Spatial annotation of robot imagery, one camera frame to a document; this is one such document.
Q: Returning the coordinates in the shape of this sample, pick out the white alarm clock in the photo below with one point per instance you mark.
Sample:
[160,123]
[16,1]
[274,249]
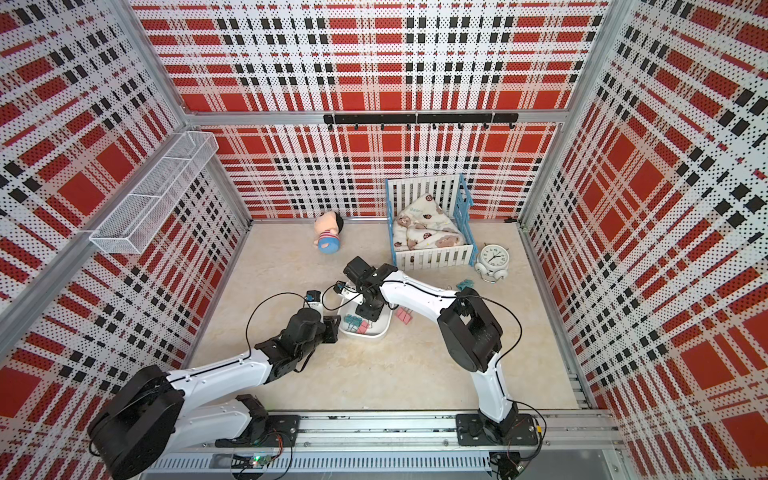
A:
[492,263]

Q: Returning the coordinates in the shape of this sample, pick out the pink binder clip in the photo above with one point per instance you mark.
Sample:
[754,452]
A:
[363,327]
[404,315]

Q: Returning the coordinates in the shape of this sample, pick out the white plastic storage box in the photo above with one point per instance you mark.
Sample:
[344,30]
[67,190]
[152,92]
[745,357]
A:
[378,329]

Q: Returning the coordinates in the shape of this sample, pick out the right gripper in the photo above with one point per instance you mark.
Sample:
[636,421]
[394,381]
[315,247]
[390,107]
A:
[370,314]

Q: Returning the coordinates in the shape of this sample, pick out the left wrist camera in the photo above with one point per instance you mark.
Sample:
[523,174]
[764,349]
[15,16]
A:
[313,299]

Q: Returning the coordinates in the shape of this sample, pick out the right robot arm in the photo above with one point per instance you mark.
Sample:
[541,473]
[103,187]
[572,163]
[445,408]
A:
[470,331]

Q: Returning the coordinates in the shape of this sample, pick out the white wire mesh shelf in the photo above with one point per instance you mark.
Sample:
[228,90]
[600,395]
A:
[135,221]

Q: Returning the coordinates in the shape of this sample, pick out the teal binder clip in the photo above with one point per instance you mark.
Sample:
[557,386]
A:
[352,323]
[466,284]

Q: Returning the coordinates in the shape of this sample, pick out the patterned baby blanket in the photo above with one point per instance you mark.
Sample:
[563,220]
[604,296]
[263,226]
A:
[424,225]

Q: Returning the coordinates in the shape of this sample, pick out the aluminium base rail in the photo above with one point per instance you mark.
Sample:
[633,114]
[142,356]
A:
[556,444]

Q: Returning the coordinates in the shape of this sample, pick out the blue white toy crib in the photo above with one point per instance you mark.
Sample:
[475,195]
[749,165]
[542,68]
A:
[452,194]

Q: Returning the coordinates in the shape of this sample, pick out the black hook rail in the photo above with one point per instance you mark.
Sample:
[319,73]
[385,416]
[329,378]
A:
[357,120]

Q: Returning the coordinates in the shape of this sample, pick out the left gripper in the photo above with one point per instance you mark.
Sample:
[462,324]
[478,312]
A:
[331,328]

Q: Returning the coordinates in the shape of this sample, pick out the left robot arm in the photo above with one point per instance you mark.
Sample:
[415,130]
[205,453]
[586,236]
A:
[157,411]

